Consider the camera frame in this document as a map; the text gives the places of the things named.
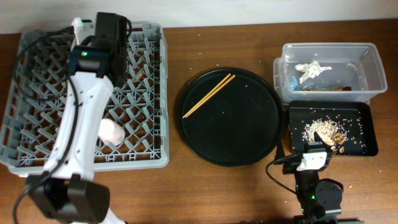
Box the clear plastic waste bin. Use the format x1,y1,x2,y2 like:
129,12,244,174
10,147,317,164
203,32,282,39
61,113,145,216
273,42,387,104

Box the rice and food scraps pile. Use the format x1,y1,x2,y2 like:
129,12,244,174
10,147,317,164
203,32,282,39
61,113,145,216
302,119,348,154

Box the wooden chopstick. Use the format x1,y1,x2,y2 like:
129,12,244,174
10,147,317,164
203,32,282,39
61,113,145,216
183,74,236,119
182,73,232,118

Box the grey plastic dishwasher rack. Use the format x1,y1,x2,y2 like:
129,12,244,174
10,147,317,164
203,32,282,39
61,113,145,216
1,24,169,177

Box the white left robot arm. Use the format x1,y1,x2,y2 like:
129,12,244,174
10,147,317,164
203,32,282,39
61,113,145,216
12,12,132,223

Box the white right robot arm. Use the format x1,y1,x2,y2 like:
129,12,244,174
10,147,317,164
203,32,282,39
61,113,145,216
282,133,362,224

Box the black rectangular bin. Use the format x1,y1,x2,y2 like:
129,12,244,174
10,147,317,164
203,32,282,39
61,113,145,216
288,101,379,156

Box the pink plastic cup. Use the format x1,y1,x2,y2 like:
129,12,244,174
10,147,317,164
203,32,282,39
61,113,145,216
98,118,125,146

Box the white napkin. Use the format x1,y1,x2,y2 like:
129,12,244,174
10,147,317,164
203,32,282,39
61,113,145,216
295,60,332,84

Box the food scraps in clear bin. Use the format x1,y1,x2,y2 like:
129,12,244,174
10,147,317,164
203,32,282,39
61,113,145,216
303,86,352,91

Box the round black tray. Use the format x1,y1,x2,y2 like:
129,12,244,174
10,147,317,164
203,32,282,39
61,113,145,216
176,67,284,167

